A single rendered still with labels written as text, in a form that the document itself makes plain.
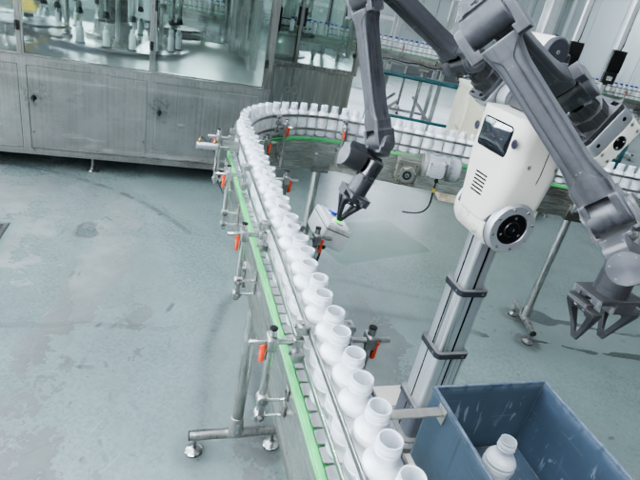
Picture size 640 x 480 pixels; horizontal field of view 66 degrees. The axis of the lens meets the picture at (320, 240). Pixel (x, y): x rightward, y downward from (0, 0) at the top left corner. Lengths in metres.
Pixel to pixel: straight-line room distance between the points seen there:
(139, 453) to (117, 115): 2.92
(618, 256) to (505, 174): 0.62
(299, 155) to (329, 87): 3.83
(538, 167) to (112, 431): 1.82
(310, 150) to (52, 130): 2.42
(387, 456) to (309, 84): 5.92
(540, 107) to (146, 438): 1.86
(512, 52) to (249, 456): 1.77
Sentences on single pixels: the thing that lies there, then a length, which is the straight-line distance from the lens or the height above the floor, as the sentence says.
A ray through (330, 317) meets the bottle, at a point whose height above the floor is 1.16.
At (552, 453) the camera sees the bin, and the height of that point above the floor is 0.82.
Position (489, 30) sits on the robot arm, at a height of 1.68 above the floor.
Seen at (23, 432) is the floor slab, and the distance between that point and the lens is 2.32.
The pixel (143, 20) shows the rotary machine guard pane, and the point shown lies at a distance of 4.29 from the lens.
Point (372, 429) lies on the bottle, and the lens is 0.78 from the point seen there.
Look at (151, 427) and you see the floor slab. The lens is 2.27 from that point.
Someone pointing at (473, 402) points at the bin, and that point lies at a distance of 1.29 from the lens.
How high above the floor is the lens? 1.68
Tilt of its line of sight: 26 degrees down
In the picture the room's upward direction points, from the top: 12 degrees clockwise
